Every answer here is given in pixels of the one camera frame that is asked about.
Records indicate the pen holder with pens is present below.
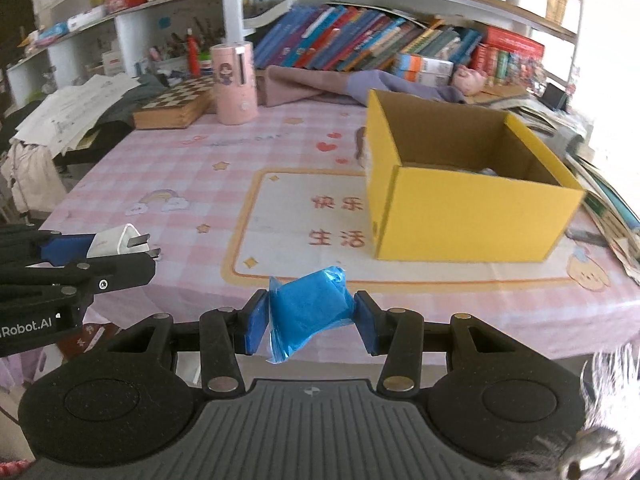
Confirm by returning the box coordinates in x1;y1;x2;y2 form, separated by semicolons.
149;32;188;77

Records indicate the beige cloth bag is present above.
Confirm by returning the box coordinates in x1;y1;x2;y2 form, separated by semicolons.
0;140;68;213

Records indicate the blue plastic bag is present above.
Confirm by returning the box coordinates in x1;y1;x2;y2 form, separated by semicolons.
266;266;357;365

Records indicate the colourful toy pack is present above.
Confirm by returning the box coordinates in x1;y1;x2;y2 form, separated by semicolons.
502;57;548;96

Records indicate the black phone stand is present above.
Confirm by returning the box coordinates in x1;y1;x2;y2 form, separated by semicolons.
541;82;571;112

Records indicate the blue packet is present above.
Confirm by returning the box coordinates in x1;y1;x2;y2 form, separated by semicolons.
36;22;68;46

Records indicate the white charger plug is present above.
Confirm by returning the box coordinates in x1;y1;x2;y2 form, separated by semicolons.
86;223;162;262

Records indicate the white bookshelf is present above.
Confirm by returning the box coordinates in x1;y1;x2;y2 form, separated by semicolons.
5;0;586;106

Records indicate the long white box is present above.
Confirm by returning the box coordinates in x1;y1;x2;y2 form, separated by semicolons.
66;7;108;31

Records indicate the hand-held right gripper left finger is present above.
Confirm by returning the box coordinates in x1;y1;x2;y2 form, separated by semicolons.
100;289;272;395

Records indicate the black digital piano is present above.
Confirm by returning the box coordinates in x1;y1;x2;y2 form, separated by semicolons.
50;120;136;176

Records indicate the dark grey cloth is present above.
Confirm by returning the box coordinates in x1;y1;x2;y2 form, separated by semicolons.
92;74;173;128

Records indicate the pink cylindrical holder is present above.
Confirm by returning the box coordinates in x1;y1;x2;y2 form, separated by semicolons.
209;42;259;126

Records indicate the stack of books and papers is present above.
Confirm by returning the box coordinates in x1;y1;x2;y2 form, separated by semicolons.
487;85;640;281

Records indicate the dark red printed bag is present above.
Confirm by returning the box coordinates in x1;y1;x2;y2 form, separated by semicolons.
55;322;123;361

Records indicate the red bottle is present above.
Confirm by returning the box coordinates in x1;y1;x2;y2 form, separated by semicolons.
186;29;201;78

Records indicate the red thick book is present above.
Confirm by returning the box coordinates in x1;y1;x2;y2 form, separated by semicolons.
484;27;546;61

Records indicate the dusty pink cloth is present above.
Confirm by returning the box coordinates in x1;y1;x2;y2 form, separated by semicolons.
262;64;371;108

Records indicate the pile of white papers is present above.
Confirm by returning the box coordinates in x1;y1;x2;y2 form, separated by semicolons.
14;74;143;157

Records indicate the wooden chessboard box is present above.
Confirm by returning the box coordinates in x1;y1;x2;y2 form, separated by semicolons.
132;77;217;131

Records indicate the lilac cloth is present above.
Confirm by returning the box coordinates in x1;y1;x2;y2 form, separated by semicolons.
350;70;468;106

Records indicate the row of colourful books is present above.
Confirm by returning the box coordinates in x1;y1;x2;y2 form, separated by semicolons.
252;4;483;73

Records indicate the yellow cardboard box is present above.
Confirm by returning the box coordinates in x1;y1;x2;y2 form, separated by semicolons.
364;88;587;263

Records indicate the pink pig figurine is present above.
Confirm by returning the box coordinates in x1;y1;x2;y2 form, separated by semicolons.
451;65;488;96

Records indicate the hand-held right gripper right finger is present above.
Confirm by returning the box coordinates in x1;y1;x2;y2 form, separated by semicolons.
353;290;531;395

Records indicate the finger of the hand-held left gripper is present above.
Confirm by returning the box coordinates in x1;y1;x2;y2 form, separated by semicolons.
0;225;98;268
0;252;157;311

